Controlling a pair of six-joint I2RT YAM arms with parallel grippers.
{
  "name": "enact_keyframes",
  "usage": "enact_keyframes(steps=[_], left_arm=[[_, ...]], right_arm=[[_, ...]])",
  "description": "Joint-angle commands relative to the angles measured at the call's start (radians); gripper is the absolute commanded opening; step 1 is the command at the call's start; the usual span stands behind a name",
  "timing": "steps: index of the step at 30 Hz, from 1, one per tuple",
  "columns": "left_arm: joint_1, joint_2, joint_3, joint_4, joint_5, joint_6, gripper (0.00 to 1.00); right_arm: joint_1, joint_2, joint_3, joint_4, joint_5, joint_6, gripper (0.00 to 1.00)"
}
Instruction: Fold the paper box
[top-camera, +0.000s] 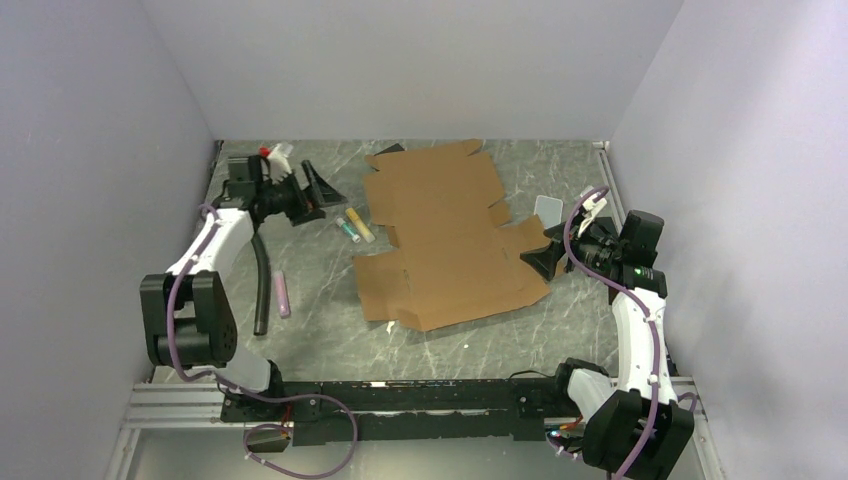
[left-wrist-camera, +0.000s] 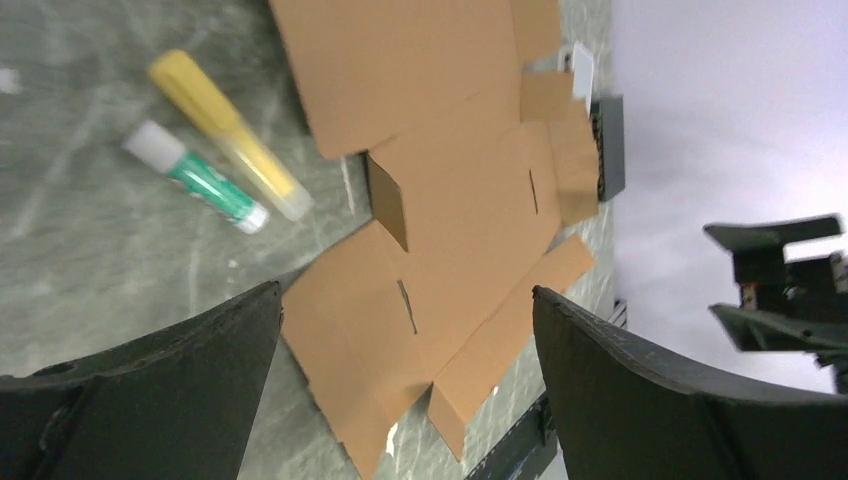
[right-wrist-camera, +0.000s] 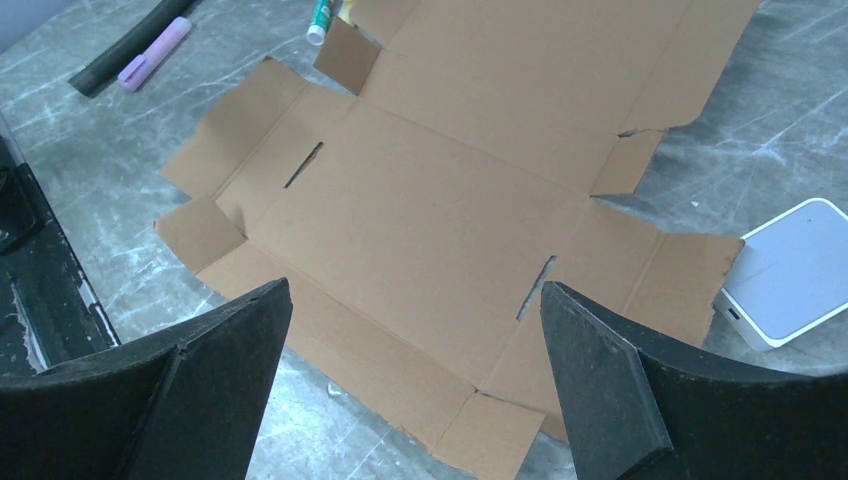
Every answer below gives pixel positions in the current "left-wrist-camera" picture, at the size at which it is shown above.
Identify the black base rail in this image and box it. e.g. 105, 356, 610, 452
465, 392, 558, 480

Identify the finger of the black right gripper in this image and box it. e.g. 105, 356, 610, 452
708, 303, 847, 352
703, 214, 844, 253

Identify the brown cardboard box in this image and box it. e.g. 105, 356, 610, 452
272, 1, 598, 479

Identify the yellow marker pen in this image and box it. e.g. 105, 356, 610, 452
148, 49, 314, 222

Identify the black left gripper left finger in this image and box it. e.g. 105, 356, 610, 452
1, 281, 283, 479

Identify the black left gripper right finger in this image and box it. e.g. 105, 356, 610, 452
533, 286, 847, 479

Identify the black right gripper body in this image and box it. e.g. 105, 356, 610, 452
731, 239, 848, 395

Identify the black rectangular block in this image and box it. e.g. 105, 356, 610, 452
590, 96, 626, 202

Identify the white translucent plastic case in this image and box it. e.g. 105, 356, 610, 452
558, 42, 595, 114

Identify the green white glue stick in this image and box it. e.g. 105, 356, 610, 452
122, 120, 270, 235

